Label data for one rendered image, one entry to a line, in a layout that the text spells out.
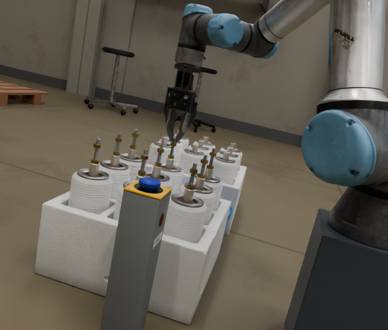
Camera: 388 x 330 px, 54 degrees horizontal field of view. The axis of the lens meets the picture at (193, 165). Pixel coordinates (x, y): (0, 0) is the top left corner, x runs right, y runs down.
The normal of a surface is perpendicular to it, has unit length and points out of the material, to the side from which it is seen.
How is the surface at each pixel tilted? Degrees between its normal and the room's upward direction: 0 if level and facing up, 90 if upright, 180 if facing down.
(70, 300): 0
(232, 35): 90
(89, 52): 90
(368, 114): 76
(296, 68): 90
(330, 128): 97
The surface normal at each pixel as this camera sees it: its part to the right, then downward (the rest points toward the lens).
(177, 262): -0.23, 0.18
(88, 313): 0.20, -0.95
